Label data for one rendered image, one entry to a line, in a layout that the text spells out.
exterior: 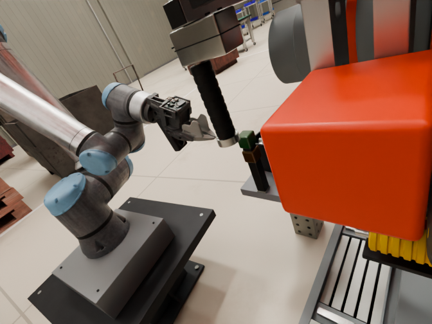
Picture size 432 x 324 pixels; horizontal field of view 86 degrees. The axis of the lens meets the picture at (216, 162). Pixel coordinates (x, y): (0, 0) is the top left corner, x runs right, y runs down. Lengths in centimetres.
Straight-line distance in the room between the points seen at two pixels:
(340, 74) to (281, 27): 29
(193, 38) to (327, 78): 23
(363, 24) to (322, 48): 21
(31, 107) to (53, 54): 954
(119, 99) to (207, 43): 45
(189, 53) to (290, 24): 17
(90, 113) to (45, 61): 711
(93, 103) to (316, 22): 304
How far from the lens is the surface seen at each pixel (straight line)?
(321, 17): 20
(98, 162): 72
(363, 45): 41
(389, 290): 91
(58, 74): 1017
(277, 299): 107
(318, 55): 20
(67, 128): 77
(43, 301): 125
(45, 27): 1058
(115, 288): 89
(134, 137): 80
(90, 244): 98
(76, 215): 92
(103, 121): 319
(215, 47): 34
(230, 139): 42
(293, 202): 16
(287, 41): 44
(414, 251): 52
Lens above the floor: 94
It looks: 29 degrees down
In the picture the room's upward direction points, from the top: 24 degrees counter-clockwise
